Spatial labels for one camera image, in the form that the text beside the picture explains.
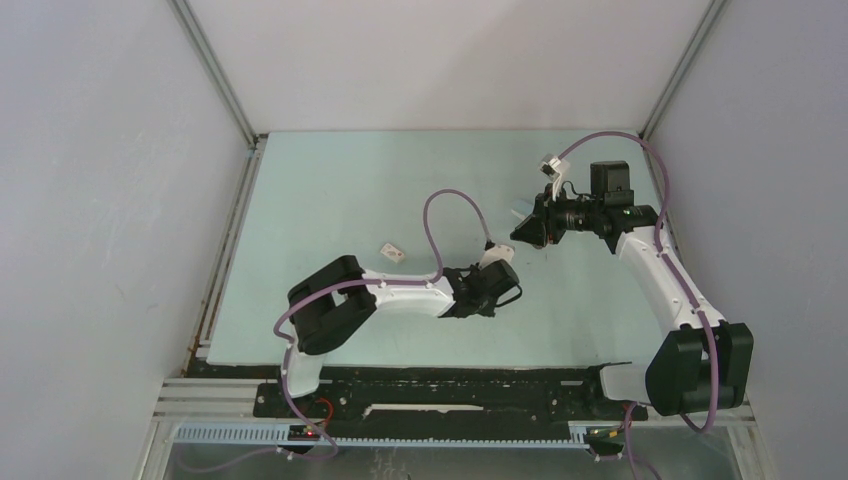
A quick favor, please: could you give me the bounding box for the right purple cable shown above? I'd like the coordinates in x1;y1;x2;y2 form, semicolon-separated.
559;131;720;480

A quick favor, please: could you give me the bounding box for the light blue stapler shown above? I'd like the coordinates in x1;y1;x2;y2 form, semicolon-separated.
511;199;534;221

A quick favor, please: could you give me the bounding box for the white staple box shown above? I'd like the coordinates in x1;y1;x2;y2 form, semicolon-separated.
380;243;406;264

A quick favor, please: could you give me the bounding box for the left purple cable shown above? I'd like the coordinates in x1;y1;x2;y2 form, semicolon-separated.
273;188;495;458

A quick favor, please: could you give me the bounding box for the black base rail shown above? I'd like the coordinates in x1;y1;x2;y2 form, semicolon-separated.
188;360;664;442

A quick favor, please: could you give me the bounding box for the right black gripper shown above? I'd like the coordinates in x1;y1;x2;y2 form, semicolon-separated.
511;183;603;247

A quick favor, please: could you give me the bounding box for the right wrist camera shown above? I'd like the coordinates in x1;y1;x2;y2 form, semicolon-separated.
539;154;571;200

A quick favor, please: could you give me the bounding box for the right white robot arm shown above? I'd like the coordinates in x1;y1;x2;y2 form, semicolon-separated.
510;155;754;418

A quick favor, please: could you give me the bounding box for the purple cable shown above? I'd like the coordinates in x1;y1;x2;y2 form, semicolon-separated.
559;131;720;480
273;188;495;458

